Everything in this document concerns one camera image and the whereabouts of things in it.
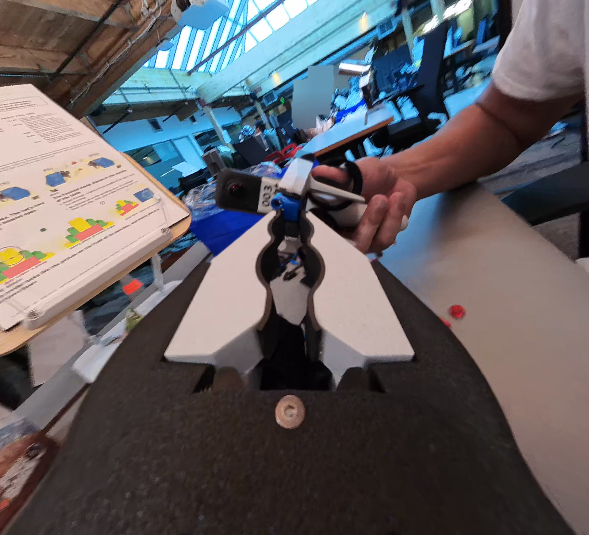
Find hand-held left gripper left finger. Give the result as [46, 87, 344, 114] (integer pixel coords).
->
[164, 213, 279, 383]

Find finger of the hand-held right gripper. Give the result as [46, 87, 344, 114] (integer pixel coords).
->
[277, 154, 319, 198]
[270, 276, 311, 326]

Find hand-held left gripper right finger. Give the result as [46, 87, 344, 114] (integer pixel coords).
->
[300, 213, 415, 387]

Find person's right forearm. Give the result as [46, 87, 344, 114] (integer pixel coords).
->
[391, 81, 583, 200]

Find person's right hand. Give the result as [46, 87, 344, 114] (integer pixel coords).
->
[310, 157, 418, 255]

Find clear plastic bag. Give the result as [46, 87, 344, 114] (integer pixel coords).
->
[182, 162, 281, 223]

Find blue plastic bin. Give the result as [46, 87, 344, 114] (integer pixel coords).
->
[189, 210, 263, 256]

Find instruction sheet on board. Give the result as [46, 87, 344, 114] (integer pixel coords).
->
[0, 153, 192, 356]

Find wooden top table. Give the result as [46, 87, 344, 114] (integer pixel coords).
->
[304, 114, 396, 158]

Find white board stand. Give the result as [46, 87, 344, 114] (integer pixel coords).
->
[74, 252, 185, 384]

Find black office chair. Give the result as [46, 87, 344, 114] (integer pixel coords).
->
[373, 24, 454, 130]

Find laminated instruction sheet panel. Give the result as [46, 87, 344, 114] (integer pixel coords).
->
[0, 83, 172, 331]

